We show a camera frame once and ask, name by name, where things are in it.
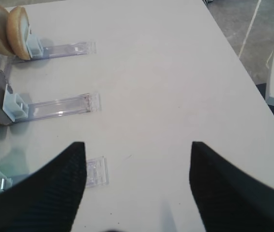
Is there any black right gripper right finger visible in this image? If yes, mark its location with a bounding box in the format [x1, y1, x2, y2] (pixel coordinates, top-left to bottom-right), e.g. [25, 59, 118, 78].
[189, 142, 274, 232]

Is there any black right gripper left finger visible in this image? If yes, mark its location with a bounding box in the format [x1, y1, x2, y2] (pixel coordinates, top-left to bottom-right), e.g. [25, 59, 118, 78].
[0, 142, 87, 232]

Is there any clear lettuce holder rail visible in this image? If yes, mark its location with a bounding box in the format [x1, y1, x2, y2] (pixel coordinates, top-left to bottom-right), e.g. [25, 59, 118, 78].
[0, 157, 109, 193]

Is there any clear patty holder rail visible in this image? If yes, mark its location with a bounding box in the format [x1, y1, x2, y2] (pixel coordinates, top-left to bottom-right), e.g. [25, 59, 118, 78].
[2, 89, 101, 123]

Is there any clear bun holder rail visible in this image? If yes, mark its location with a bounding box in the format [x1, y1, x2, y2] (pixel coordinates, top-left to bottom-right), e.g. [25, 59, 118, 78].
[8, 34, 96, 63]

